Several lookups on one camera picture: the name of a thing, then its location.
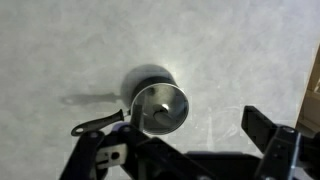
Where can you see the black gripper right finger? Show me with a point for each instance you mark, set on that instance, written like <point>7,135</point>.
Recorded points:
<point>283,150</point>

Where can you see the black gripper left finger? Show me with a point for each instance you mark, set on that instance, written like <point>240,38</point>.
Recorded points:
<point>133,156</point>

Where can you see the light wooden slat-back chair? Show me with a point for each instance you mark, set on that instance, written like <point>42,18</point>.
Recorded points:
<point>311,106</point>

